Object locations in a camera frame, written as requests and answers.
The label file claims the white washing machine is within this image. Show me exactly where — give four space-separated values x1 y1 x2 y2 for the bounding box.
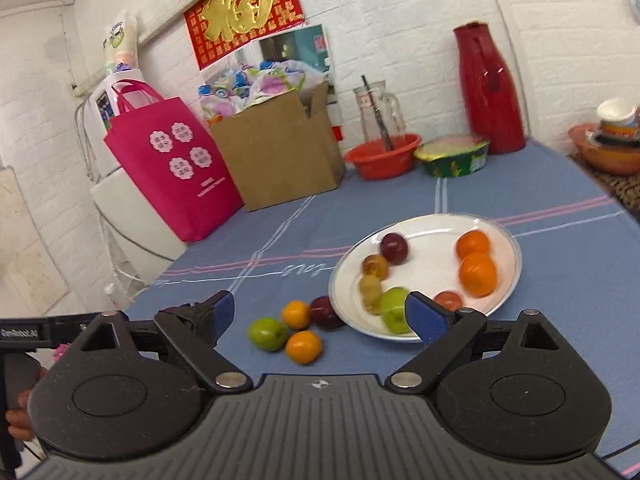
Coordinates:
82 77 188 263

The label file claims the dark red plum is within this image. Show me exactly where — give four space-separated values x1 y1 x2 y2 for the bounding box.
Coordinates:
309 296 346 332
380 232 410 266

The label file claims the blue striped tablecloth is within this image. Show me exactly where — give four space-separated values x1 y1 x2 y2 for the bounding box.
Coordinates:
120 139 640 480

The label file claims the glass pitcher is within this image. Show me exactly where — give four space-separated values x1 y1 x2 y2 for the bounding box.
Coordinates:
353 80 407 153

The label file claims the white green packet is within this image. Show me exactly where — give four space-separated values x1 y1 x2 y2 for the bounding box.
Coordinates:
102 12 139 75

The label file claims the white plate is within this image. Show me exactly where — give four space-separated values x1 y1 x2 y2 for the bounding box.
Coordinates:
328 213 523 343

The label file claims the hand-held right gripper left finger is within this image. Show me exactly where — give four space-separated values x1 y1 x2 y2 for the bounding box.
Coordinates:
70 290 254 395

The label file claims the green apple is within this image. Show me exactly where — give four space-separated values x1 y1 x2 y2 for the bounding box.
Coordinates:
378 286 416 335

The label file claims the red thermos jug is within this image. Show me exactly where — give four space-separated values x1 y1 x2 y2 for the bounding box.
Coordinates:
452 21 527 155

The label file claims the white cable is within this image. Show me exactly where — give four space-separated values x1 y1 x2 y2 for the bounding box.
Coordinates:
97 205 151 307

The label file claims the person's left hand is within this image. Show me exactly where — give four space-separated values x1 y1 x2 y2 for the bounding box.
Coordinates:
5 367 49 442

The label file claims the red gold wall hanging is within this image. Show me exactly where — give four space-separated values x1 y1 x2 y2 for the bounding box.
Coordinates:
176 0 307 71

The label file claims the red plastic basin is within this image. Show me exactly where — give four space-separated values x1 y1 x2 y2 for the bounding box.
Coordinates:
344 133 423 181

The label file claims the floral cloth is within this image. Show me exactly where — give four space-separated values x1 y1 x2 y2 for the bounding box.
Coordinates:
199 57 326 123

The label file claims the pink tote bag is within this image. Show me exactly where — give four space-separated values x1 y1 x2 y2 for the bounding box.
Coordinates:
103 80 245 242

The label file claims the green patterned bowl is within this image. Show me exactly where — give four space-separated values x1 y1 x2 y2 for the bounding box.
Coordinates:
413 135 491 178

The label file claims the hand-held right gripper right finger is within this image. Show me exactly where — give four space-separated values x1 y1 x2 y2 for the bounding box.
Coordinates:
385 290 563 395

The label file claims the dark knitted cloth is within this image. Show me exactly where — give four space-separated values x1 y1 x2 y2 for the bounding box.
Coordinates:
570 152 640 223

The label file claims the red yellow plum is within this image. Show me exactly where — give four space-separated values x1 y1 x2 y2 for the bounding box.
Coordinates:
362 254 390 281

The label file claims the cardboard box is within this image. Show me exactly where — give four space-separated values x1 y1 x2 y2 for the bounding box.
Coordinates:
209 80 347 212

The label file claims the large orange mandarin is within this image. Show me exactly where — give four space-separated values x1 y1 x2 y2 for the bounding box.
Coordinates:
455 230 492 260
459 252 499 298

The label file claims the black stirring stick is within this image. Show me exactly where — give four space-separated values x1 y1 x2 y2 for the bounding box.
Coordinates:
361 75 393 151

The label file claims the orange plastic bowl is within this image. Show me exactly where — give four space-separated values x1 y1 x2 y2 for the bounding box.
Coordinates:
567 125 640 177

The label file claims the white paper cup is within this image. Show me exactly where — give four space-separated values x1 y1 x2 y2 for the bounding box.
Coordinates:
595 97 640 142

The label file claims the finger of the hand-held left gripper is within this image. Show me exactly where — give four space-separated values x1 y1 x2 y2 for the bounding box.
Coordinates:
172 301 217 343

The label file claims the small orange mandarin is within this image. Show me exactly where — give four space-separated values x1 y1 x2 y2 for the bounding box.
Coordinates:
285 330 323 365
281 300 312 331

